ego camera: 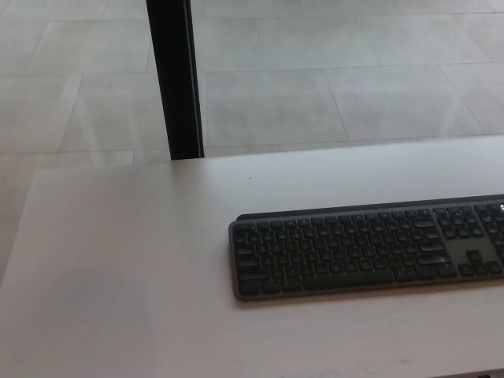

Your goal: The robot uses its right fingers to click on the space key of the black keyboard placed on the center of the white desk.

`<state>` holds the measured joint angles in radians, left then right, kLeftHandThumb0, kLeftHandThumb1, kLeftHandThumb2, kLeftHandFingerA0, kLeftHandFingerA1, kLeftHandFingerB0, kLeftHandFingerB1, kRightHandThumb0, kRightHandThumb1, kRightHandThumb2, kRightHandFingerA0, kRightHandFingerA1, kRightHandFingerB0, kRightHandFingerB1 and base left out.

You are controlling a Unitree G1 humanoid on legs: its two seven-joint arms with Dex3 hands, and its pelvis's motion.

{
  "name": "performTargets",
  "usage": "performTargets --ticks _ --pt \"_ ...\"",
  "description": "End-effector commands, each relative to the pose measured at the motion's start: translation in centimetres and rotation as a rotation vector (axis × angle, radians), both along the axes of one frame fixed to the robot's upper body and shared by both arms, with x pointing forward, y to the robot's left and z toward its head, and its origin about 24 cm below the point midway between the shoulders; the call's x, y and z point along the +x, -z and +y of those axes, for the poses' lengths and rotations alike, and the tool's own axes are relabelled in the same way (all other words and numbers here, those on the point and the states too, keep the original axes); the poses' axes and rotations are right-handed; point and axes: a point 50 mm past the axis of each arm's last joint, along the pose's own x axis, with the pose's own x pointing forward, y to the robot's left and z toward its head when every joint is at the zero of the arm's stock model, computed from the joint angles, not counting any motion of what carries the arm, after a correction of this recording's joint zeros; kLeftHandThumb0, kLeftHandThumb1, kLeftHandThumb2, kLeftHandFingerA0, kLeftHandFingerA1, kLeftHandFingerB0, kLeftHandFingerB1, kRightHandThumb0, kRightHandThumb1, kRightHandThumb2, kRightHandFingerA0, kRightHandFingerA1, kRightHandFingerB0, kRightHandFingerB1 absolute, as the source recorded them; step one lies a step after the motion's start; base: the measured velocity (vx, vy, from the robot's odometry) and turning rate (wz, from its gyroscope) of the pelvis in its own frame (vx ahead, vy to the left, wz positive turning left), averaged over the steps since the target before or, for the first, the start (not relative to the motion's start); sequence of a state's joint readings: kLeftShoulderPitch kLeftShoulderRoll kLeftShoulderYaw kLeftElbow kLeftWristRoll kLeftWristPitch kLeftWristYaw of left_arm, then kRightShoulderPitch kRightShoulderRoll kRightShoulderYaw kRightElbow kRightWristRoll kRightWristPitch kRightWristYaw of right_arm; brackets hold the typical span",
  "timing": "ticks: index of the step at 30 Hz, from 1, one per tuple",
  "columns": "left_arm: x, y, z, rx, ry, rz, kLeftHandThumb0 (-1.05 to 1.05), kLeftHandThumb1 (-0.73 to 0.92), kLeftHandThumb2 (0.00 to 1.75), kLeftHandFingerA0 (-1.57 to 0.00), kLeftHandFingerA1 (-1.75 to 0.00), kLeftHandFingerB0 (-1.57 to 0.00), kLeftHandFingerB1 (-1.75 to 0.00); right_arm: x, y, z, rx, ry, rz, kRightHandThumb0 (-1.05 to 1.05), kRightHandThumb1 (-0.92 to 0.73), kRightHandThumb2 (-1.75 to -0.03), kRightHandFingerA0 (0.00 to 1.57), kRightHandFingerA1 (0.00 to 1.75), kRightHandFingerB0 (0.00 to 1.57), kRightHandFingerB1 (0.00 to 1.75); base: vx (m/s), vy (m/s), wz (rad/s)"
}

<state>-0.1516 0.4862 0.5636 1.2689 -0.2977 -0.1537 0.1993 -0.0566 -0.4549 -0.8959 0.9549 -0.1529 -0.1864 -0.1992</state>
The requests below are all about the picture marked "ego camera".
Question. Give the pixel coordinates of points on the black keyboard with grey frame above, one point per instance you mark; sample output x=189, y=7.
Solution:
x=354, y=252

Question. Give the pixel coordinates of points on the black vertical metal post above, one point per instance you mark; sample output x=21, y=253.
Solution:
x=175, y=78

